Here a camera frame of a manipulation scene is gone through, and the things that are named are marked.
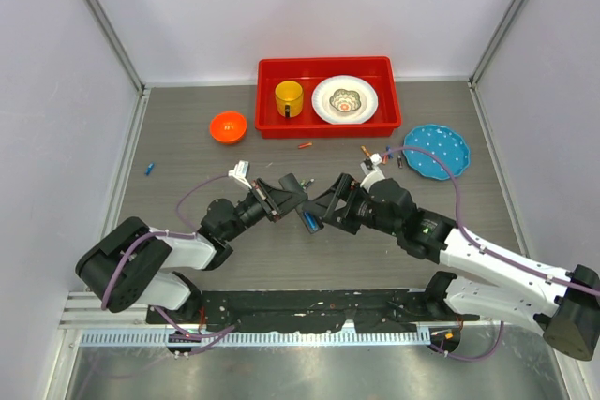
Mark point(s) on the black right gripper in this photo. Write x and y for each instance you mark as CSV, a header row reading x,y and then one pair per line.
x,y
349,190

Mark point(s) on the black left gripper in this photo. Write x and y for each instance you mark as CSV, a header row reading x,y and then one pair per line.
x,y
275,202

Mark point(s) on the black remote control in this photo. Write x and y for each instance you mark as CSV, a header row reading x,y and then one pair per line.
x,y
290,183

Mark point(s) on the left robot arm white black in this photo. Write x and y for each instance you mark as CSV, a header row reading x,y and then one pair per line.
x,y
139,264

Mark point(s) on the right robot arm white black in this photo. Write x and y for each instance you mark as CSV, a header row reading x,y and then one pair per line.
x,y
483,279

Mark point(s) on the orange battery near tray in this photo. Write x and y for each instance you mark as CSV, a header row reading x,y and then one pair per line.
x,y
305,145

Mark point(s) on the orange plastic bowl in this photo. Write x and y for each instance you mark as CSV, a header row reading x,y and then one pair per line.
x,y
228,127

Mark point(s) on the small patterned bowl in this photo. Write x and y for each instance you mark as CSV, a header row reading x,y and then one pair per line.
x,y
345,101

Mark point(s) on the white paper plate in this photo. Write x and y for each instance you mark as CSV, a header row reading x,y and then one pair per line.
x,y
322,92

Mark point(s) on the yellow mug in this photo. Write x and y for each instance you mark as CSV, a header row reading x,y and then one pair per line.
x,y
289,96

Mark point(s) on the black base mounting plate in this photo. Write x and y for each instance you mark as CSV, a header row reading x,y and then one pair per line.
x,y
313,311

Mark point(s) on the red plastic tray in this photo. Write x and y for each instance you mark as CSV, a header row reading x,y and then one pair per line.
x,y
309,72

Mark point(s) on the blue dotted plate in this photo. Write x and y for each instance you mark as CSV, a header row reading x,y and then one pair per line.
x,y
440,141

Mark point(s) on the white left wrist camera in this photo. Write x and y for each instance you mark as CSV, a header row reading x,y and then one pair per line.
x,y
239,173

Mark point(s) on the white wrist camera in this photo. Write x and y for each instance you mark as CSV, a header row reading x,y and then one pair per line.
x,y
372,173
239,173

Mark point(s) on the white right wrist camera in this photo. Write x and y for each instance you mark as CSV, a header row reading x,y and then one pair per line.
x,y
372,173

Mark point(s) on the aluminium front rail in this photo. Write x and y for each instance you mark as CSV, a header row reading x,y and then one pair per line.
x,y
142,326

